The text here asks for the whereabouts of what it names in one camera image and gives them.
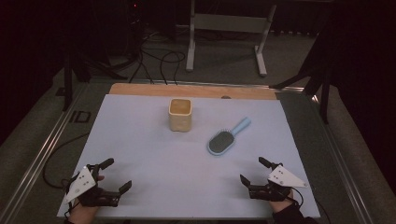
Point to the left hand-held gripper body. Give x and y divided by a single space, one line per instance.
82 182

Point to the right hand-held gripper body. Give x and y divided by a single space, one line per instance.
285 178

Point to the light blue hairbrush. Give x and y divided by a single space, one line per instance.
221 142

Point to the yellow square container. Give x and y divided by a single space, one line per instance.
180 122

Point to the person's right hand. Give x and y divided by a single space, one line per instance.
280 206

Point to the person's left hand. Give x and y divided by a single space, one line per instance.
81 215

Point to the pale blue table sheet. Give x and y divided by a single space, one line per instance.
162 174

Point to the black tripod stand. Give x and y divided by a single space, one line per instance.
67 84
323 93

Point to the wooden board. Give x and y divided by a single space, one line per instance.
193 90

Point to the white metal stand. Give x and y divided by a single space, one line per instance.
229 23

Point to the metal floor rail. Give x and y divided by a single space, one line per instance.
37 158
342 161

